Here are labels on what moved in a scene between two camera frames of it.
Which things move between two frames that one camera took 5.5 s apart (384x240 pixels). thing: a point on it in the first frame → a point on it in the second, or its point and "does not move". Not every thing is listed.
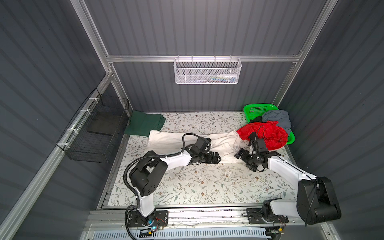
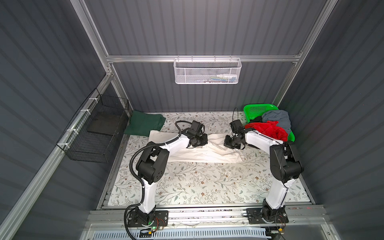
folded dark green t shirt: [141, 124] does not move
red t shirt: [275, 136] does not move
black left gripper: [215, 160] → [204, 141]
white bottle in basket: [226, 75] does not move
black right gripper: [244, 157] → [227, 144]
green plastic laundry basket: [252, 110] does not move
